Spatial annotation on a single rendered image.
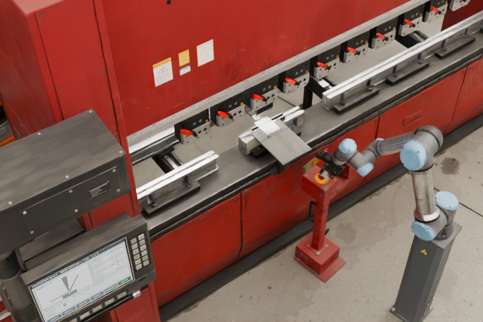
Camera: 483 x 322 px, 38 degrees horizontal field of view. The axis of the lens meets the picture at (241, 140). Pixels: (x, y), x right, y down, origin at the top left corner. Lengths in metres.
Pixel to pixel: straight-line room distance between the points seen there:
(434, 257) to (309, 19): 1.31
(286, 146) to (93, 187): 1.48
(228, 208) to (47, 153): 1.56
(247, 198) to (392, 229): 1.18
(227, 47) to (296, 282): 1.69
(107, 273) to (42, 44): 0.83
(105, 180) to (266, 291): 2.09
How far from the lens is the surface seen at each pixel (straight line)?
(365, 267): 4.29
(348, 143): 3.33
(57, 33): 2.29
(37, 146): 2.27
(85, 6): 2.28
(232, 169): 3.54
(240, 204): 3.65
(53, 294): 2.49
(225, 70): 3.11
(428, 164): 3.07
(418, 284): 3.81
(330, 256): 4.16
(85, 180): 2.19
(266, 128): 3.57
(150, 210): 3.37
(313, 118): 3.81
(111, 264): 2.52
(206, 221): 3.56
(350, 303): 4.14
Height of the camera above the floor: 3.52
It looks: 46 degrees down
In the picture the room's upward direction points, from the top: 1 degrees counter-clockwise
